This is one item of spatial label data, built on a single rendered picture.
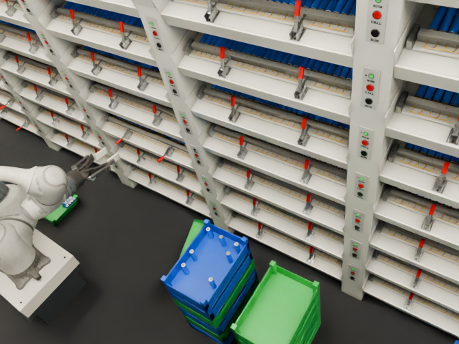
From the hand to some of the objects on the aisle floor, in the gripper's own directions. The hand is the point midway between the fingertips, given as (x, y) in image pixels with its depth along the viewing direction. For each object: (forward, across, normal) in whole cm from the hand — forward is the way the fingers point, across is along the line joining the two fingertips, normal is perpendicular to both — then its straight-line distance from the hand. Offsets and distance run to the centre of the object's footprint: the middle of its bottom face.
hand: (107, 155), depth 189 cm
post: (+40, +105, -55) cm, 125 cm away
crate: (-2, -68, -58) cm, 89 cm away
